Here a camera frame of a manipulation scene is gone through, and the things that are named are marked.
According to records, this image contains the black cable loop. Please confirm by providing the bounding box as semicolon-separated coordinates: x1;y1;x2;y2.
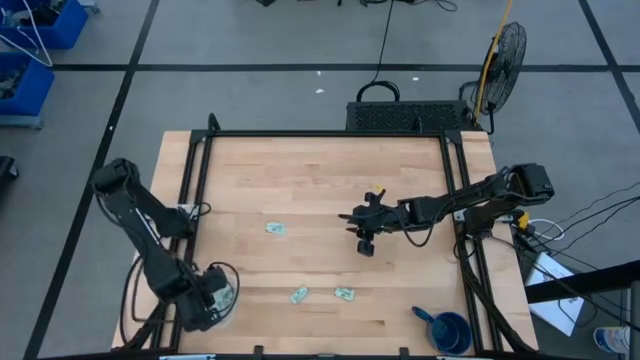
355;80;401;104

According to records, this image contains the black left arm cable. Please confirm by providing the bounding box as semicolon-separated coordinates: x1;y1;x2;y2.
119;254;151;346

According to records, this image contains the blue cup with handle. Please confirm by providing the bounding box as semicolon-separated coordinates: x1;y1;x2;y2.
411;305;474;355

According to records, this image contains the white coiled cable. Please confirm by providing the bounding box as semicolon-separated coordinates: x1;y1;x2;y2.
529;217;566;242

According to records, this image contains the white blue shoe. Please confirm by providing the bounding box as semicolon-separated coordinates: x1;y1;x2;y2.
593;325;632;355

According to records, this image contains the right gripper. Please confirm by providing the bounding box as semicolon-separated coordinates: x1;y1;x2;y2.
337;188;409;257

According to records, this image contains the black aluminium table frame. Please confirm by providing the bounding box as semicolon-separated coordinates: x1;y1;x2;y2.
112;112;539;360

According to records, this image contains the black mesh basket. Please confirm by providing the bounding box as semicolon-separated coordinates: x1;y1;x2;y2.
345;99;482;134

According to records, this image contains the yellow hanging cord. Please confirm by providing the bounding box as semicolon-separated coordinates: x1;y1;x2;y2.
474;0;515;119

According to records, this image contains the black floor fan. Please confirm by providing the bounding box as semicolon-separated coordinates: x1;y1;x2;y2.
459;21;528;135

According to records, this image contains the white paper sheet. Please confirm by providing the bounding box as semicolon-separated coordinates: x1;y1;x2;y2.
527;252;585;337

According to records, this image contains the clear plastic bin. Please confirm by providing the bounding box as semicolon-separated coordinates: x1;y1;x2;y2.
198;269;241;331

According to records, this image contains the black hanging cable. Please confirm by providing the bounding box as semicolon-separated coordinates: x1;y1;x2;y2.
372;0;396;84

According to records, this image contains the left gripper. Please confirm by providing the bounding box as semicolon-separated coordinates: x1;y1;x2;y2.
182;267;230;334

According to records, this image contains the blue storage bin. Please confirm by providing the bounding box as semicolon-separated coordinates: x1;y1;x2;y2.
0;52;55;119
0;0;90;50

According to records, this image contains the black beam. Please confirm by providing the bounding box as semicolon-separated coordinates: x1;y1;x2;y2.
524;259;640;305

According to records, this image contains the black object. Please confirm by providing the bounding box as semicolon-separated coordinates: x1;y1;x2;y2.
0;155;20;182

